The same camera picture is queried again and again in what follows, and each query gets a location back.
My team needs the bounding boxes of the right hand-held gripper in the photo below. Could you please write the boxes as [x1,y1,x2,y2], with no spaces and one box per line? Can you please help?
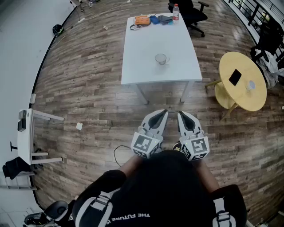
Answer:
[177,110,210,162]

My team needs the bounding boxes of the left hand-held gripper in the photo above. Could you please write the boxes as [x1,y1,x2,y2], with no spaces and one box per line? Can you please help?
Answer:
[130,109,169,159]

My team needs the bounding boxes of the white cup red rim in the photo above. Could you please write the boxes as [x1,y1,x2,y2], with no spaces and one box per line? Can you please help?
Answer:
[154,53,171,66]

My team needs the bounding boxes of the person's right forearm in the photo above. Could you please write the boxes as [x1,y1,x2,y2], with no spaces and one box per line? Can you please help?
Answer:
[195,160,221,193]

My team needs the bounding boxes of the person's left forearm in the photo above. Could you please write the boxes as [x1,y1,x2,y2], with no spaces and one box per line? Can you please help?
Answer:
[118,154,145,176]

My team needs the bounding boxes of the person's yellow black shoe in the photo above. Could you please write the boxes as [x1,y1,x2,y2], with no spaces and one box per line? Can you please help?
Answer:
[172,141,183,153]

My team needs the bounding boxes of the person's black shirt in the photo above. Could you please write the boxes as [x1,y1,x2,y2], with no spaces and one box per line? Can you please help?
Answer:
[72,149,248,227]

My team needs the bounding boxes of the black phone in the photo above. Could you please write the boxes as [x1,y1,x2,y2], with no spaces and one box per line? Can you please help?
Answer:
[228,69,242,86]

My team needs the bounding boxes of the yellow round side table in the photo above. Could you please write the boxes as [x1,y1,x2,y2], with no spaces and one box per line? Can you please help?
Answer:
[205,51,268,121]

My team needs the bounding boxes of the white rectangular table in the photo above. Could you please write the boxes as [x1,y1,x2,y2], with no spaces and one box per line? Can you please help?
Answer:
[121,12,203,105]

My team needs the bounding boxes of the gray cloth pouch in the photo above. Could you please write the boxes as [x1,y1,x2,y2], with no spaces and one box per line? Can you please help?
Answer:
[157,15,174,26]

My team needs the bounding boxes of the plastic bottle red label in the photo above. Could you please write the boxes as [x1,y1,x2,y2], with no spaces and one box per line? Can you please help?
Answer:
[172,4,180,24]

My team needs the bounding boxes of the black office chair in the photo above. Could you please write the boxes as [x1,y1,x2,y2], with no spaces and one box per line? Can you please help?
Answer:
[168,0,210,38]

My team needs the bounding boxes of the black chair with clothes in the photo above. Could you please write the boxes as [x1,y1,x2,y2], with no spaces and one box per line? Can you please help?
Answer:
[250,21,284,89]

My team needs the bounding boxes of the black metal railing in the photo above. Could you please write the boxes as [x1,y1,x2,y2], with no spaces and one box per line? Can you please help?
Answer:
[228,0,284,26]

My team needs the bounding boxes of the white side desk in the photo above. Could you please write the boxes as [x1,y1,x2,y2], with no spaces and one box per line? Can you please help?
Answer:
[16,108,65,166]

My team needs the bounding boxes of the black swivel chair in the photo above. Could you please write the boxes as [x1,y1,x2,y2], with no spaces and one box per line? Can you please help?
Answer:
[24,200,75,227]

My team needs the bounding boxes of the black gray device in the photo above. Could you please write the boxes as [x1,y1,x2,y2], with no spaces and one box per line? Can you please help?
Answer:
[17,110,28,133]

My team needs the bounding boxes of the black helmet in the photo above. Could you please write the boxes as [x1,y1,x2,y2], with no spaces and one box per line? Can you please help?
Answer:
[52,24,65,37]

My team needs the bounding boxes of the black cable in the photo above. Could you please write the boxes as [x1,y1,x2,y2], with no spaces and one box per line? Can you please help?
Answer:
[113,145,132,167]

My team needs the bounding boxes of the gray backpack strap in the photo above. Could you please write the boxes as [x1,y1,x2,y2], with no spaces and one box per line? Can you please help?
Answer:
[76,189,122,227]
[212,196,237,227]

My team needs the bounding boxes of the orange bag black strap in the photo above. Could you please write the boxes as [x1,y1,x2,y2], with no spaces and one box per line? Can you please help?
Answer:
[130,15,152,31]

